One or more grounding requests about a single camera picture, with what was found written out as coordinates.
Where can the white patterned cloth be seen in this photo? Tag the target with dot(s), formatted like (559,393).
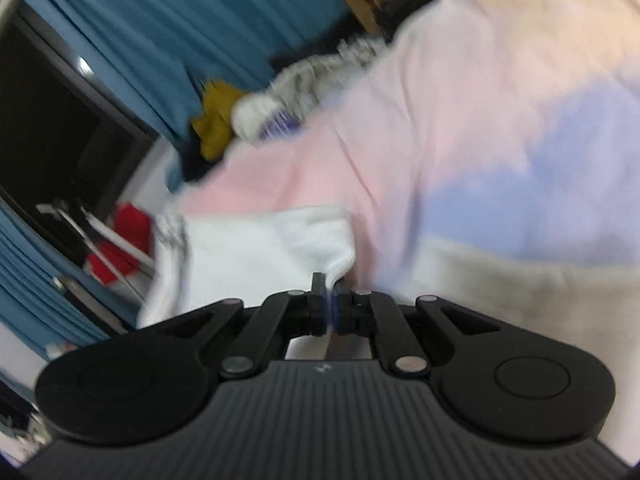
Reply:
(300,85)

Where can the pastel pink blue blanket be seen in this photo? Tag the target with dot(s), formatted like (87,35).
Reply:
(450,150)

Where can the metal drying rack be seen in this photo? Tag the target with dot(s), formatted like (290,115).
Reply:
(95,240)

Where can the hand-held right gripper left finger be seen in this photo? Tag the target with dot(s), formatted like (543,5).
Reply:
(318,305)

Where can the blue curtain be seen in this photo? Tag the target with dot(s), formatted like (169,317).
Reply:
(165,35)

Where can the dark window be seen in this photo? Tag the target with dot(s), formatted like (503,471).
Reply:
(55,135)

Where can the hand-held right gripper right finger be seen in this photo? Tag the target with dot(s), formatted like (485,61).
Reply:
(345,310)

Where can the white cloth garment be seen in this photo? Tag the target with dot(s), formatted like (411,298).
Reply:
(240,260)

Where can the mustard yellow cloth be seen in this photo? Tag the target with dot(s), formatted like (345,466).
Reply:
(216,120)

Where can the red cloth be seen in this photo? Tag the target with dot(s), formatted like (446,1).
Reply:
(122,245)

